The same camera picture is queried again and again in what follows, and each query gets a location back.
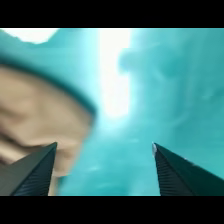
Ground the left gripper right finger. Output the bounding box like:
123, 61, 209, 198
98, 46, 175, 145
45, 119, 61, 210
152, 142, 224, 197

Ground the red-brown shirt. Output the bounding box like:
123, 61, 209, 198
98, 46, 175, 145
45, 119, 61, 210
0, 64, 98, 197

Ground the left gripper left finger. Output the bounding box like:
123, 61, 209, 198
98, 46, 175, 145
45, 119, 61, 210
0, 141, 59, 197

